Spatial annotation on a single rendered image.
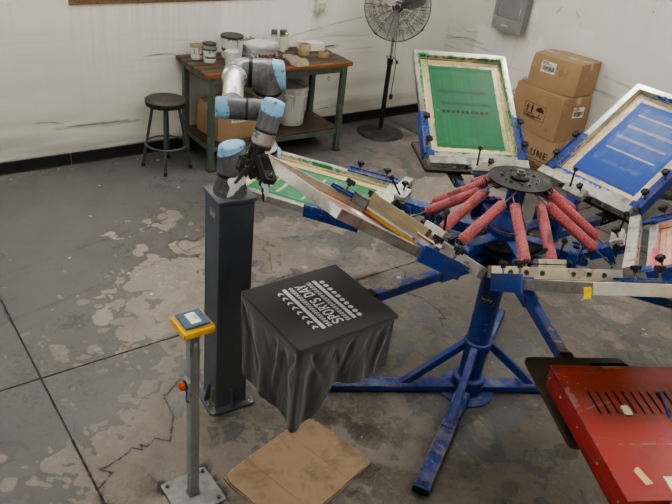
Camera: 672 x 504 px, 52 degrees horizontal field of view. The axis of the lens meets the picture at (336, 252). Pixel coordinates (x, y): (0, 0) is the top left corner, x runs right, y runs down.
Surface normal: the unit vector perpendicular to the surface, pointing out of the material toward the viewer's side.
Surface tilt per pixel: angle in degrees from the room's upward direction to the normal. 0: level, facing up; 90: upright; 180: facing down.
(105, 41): 90
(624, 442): 0
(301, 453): 0
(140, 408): 0
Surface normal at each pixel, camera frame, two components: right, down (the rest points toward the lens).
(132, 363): 0.11, -0.86
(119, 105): 0.58, 0.46
